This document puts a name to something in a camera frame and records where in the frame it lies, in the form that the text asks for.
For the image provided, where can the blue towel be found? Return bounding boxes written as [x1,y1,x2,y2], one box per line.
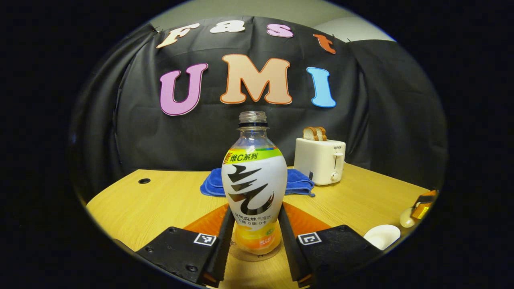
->
[200,168,316,198]

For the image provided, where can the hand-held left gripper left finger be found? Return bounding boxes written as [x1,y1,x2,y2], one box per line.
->
[136,203,235,287]

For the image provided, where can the white toaster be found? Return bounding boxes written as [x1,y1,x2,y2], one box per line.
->
[294,138,347,186]

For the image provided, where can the round wooden coaster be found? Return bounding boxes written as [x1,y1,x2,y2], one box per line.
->
[230,241,282,262]

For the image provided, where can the black backdrop cloth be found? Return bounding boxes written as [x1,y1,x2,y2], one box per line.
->
[69,16,447,201]

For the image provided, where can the cream teacup lid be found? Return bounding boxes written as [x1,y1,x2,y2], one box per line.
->
[400,207,418,228]

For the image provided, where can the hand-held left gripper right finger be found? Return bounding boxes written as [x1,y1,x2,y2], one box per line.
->
[278,202,382,287]

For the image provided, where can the white labelled water bottle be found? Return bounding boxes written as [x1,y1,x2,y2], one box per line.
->
[221,111,288,256]

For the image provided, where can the cream ceramic teacup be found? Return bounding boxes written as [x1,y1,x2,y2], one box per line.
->
[363,224,401,250]

